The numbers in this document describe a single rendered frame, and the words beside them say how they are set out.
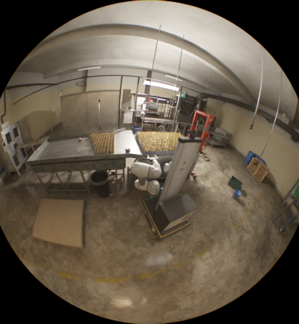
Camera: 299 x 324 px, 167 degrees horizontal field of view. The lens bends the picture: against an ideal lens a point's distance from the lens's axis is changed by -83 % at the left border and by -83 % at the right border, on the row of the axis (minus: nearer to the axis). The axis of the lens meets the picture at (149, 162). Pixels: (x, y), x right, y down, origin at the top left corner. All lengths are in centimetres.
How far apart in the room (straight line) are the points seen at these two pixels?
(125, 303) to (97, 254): 110
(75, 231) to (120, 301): 158
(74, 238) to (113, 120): 406
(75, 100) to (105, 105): 128
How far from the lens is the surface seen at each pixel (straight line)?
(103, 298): 238
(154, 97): 488
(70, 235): 235
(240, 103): 987
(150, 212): 203
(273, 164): 954
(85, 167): 210
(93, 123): 450
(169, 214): 148
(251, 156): 859
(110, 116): 433
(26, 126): 740
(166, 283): 226
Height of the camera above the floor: 212
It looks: 35 degrees down
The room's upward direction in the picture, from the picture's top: 9 degrees clockwise
